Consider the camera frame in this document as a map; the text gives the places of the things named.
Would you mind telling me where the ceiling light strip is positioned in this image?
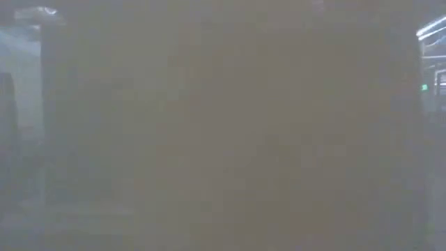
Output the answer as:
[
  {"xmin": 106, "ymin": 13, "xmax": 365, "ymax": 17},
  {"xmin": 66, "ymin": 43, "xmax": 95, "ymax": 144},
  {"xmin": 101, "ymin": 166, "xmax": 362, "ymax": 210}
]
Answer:
[{"xmin": 416, "ymin": 15, "xmax": 446, "ymax": 40}]

